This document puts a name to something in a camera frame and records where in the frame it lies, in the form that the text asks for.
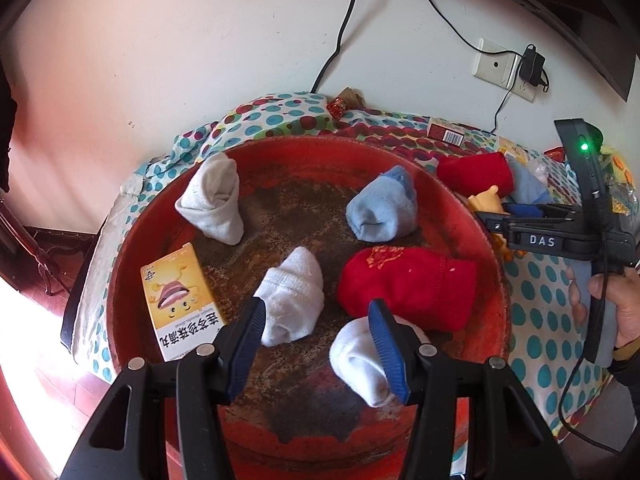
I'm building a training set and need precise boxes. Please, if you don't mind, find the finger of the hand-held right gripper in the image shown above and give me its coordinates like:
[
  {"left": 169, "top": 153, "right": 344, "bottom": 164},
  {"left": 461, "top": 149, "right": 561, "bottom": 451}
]
[
  {"left": 475, "top": 211, "right": 521, "bottom": 253},
  {"left": 500, "top": 202, "right": 587, "bottom": 219}
]

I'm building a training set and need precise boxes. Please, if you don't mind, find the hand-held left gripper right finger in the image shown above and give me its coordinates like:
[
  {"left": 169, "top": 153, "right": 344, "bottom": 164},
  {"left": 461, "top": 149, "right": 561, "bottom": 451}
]
[{"left": 367, "top": 299, "right": 571, "bottom": 480}]

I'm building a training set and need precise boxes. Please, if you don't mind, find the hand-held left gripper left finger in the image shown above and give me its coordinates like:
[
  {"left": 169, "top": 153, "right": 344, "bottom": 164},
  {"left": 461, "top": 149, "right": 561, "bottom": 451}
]
[{"left": 60, "top": 297, "right": 267, "bottom": 480}]

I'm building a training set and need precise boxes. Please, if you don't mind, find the orange rubber animal toy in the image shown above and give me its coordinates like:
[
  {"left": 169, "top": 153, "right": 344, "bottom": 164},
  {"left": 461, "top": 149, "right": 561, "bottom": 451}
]
[{"left": 467, "top": 185, "right": 526, "bottom": 263}]

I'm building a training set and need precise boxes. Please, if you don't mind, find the light blue sock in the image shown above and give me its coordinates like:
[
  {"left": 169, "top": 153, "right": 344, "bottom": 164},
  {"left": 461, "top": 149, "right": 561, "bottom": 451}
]
[
  {"left": 346, "top": 165, "right": 420, "bottom": 242},
  {"left": 505, "top": 160, "right": 551, "bottom": 206}
]

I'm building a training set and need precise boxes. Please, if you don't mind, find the white sock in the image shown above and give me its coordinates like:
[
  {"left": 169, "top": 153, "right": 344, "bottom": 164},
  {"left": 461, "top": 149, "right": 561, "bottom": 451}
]
[{"left": 329, "top": 316, "right": 433, "bottom": 408}]

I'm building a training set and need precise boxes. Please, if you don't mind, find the small red sock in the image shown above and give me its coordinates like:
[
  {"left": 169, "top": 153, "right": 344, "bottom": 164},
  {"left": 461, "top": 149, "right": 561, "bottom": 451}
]
[{"left": 436, "top": 151, "right": 516, "bottom": 198}]

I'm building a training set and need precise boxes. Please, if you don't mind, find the large red sock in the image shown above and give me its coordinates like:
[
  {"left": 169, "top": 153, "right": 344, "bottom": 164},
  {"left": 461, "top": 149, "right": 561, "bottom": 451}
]
[{"left": 337, "top": 245, "right": 477, "bottom": 332}]

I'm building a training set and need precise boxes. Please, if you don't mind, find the cream sock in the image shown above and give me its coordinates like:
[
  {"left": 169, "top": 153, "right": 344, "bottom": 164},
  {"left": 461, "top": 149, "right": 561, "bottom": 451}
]
[
  {"left": 252, "top": 246, "right": 326, "bottom": 347},
  {"left": 175, "top": 152, "right": 246, "bottom": 246}
]

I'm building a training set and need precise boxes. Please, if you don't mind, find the tall yellow carton box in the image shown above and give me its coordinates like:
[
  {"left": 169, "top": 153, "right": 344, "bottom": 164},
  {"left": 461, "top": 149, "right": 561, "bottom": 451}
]
[{"left": 140, "top": 242, "right": 231, "bottom": 363}]

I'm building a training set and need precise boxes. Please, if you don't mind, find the red and gold carton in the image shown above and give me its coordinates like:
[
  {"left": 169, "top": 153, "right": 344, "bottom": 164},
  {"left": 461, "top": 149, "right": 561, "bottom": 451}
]
[{"left": 427, "top": 116, "right": 465, "bottom": 147}]

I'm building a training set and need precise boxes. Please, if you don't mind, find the round red tray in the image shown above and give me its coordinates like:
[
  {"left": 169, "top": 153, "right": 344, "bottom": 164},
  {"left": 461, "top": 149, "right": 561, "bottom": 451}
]
[{"left": 105, "top": 135, "right": 513, "bottom": 480}]

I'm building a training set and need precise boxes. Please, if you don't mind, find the person's right hand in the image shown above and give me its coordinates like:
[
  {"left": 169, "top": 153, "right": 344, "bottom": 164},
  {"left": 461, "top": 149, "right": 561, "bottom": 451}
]
[{"left": 566, "top": 266, "right": 640, "bottom": 350}]

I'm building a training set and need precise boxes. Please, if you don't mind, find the clear bag of yellow pieces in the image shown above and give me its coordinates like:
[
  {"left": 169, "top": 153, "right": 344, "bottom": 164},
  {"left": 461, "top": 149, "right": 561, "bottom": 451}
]
[{"left": 607, "top": 185, "right": 635, "bottom": 217}]

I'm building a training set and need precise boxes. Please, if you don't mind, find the yellow plush duck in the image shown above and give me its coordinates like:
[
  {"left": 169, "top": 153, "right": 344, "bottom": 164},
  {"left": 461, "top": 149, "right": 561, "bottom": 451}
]
[{"left": 600, "top": 140, "right": 632, "bottom": 186}]

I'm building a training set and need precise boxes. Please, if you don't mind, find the polka dot tablecloth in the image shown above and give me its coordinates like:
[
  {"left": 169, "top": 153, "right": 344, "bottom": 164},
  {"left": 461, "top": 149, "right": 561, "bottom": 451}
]
[{"left": 70, "top": 92, "right": 640, "bottom": 441}]

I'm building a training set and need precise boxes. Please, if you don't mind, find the black power adapter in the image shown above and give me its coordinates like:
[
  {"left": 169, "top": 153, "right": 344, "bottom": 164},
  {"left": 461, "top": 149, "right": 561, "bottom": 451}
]
[{"left": 517, "top": 45, "right": 549, "bottom": 92}]

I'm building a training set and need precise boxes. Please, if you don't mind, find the black flat screen monitor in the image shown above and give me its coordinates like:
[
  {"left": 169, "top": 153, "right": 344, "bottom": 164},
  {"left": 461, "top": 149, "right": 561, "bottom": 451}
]
[{"left": 162, "top": 0, "right": 636, "bottom": 103}]

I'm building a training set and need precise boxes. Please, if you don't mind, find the dark wooden furniture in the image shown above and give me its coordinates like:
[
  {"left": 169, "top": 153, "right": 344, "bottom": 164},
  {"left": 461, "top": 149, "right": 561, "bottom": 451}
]
[{"left": 0, "top": 200, "right": 98, "bottom": 311}]

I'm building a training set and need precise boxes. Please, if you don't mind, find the dark hanging clothing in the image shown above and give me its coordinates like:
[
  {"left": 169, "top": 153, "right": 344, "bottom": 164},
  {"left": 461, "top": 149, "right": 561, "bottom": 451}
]
[{"left": 0, "top": 60, "right": 21, "bottom": 196}]

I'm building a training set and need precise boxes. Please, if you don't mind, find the thin black hanging cable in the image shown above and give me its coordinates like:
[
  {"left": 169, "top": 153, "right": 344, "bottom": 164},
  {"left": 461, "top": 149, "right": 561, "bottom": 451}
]
[{"left": 492, "top": 87, "right": 516, "bottom": 136}]

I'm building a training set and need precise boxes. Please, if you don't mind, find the white wall power outlet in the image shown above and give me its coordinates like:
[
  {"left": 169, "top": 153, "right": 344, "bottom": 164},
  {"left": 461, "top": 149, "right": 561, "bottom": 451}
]
[{"left": 510, "top": 77, "right": 536, "bottom": 103}]

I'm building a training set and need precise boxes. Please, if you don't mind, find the white wall socket plate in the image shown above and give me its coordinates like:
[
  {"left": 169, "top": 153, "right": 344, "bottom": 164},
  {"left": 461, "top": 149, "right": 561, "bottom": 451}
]
[{"left": 474, "top": 37, "right": 521, "bottom": 90}]

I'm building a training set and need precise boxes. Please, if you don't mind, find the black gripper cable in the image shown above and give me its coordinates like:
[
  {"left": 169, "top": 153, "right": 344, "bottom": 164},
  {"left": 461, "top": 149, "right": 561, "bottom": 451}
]
[{"left": 559, "top": 252, "right": 640, "bottom": 456}]

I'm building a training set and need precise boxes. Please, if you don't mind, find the thin black adapter cable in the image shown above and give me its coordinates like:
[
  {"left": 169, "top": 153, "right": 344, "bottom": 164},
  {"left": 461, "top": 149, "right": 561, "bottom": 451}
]
[{"left": 416, "top": 0, "right": 523, "bottom": 57}]

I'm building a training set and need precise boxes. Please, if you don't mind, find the thick black power cable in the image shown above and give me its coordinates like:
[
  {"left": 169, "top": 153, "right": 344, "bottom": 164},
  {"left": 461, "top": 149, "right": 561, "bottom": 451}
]
[{"left": 311, "top": 0, "right": 381, "bottom": 95}]

